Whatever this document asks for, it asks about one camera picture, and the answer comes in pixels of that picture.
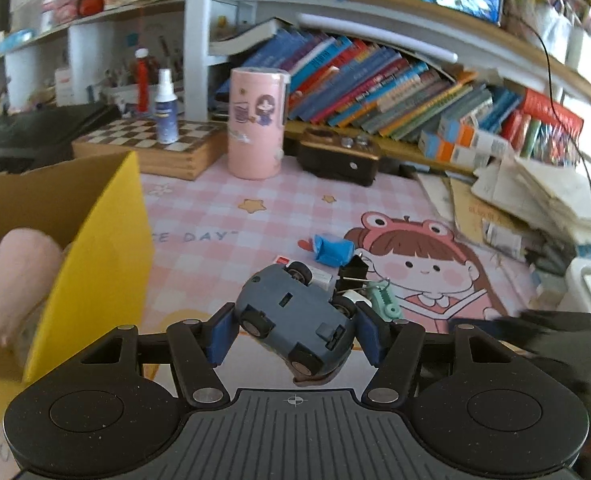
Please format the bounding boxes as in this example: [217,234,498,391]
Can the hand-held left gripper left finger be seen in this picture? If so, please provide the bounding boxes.
[78,302,236,408]

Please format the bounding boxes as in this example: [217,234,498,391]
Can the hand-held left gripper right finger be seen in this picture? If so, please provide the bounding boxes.
[355,300,509,406]

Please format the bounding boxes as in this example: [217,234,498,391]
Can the grey toy car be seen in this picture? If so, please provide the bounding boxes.
[232,261,359,388]

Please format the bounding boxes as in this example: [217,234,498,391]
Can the yellow cardboard box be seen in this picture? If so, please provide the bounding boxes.
[0,151,155,418]

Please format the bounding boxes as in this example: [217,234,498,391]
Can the pink plush toy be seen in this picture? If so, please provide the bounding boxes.
[0,227,69,357]

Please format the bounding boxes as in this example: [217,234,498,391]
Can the pink checked cloth desktop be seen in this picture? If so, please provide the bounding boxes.
[0,122,591,480]

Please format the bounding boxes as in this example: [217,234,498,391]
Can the black binder clip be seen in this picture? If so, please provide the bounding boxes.
[336,255,371,294]

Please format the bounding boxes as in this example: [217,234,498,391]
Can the small white carton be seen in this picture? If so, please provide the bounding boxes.
[274,255,337,289]

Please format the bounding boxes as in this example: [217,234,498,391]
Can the small blue pouch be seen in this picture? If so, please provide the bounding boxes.
[313,234,357,267]

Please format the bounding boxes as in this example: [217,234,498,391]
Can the pile of loose papers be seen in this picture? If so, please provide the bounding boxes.
[470,152,591,253]

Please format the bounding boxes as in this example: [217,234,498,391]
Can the brown envelope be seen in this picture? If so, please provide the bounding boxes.
[415,172,489,242]

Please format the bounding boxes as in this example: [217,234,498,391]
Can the dark wooden radio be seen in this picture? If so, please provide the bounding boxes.
[295,127,383,187]

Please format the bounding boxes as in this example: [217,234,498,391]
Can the orange and blue carton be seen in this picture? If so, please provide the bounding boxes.
[418,130,497,169]
[440,110,517,159]

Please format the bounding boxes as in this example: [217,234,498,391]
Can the wooden chessboard box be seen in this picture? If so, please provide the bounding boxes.
[72,119,226,182]

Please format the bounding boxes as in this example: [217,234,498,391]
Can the red printed gift box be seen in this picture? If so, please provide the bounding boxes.
[505,87,585,164]

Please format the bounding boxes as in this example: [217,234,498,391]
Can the pink cartoon cylinder container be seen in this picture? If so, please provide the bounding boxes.
[226,66,290,180]

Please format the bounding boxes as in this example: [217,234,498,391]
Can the white spray bottle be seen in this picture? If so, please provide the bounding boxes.
[154,69,180,145]

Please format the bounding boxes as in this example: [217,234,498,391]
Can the row of leaning books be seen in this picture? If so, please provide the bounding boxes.
[215,27,525,144]

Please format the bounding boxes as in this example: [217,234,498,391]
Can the red tassel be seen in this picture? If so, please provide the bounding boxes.
[134,48,152,114]

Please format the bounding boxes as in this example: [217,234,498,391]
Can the black electronic keyboard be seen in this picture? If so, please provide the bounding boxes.
[0,102,122,172]

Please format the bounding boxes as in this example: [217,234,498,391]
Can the white box red label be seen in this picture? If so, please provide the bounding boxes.
[54,67,74,107]

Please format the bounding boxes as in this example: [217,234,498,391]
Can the white paper bags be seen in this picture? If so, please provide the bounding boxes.
[524,0,591,72]

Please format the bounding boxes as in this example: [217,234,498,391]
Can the white bookshelf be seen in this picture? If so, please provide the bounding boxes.
[182,0,591,113]

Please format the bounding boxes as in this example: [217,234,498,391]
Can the white storage cabinet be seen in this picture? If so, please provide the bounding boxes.
[0,0,192,111]

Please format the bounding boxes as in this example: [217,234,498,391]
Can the light blue packet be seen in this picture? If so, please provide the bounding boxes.
[0,30,37,54]

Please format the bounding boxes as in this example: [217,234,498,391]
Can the teal keychain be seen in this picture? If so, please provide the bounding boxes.
[365,280,405,322]

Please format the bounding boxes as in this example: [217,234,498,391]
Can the black cable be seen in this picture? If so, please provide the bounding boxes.
[518,7,591,251]

